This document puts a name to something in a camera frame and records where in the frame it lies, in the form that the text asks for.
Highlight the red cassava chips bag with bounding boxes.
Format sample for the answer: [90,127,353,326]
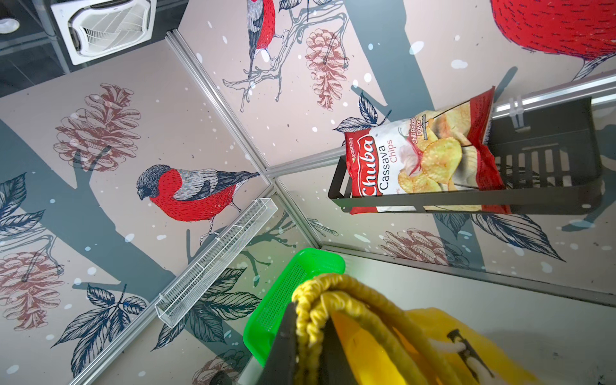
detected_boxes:
[343,88,505,197]

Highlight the green plastic tray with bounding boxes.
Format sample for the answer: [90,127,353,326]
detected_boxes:
[243,248,346,366]

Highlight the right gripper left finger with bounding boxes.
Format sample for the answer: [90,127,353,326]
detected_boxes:
[257,303,298,385]

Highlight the yellow shorts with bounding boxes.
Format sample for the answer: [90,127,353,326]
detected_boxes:
[292,274,540,384]

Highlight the black wall basket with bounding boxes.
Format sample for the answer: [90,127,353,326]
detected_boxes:
[328,97,603,215]

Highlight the white wire mesh basket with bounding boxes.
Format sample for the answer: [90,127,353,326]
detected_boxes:
[155,197,278,328]

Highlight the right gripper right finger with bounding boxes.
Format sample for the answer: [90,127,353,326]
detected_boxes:
[319,319,358,385]

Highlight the white ceiling vent fan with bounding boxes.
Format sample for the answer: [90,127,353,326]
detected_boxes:
[51,0,157,66]

